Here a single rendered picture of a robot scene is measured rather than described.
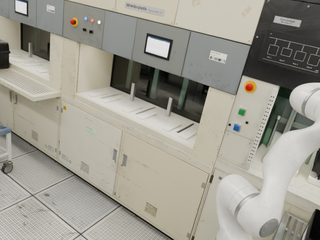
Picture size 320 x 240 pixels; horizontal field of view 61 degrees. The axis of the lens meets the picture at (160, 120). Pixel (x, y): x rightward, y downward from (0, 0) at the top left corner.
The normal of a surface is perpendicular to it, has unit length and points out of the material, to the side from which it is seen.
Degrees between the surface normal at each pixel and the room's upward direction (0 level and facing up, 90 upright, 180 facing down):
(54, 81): 90
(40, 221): 0
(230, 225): 34
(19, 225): 0
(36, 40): 90
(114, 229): 0
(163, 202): 90
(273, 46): 90
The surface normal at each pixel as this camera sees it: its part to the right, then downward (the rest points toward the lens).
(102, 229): 0.18, -0.90
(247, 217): -0.80, -0.14
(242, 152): -0.55, 0.23
